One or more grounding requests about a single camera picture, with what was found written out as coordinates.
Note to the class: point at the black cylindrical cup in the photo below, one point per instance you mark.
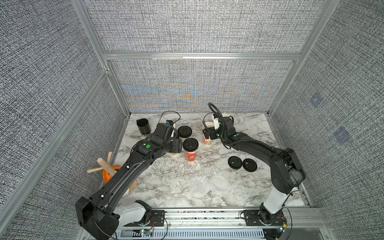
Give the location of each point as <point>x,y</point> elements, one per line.
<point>143,126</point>

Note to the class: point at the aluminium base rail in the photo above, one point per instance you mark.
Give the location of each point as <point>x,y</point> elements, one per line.
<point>295,223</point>

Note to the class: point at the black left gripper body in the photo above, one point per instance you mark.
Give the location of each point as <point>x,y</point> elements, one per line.
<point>176,144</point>

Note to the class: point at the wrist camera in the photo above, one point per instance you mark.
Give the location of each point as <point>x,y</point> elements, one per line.
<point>165,131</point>
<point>225,123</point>

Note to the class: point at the orange mug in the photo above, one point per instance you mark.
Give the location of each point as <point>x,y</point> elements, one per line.
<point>107,176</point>

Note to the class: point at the red milk tea paper cup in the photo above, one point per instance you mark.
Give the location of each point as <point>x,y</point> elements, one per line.
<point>191,156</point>

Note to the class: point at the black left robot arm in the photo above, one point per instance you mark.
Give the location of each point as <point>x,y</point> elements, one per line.
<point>96,213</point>

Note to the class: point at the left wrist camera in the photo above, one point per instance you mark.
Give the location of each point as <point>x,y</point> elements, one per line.
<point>165,131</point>

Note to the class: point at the wooden mug tree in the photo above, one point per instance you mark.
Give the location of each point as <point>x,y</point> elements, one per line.
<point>104,165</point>

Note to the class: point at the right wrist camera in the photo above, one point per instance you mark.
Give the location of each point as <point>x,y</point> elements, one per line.
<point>225,123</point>

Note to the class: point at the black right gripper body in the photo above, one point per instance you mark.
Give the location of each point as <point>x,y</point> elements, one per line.
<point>210,133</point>

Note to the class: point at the black plastic cup lid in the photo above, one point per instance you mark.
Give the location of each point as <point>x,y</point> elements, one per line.
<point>185,132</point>
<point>190,145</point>
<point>235,162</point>
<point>250,165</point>

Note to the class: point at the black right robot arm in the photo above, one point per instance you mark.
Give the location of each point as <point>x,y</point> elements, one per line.
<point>295,169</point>

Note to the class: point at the yellow paper cup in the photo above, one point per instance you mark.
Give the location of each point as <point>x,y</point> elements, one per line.
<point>207,127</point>

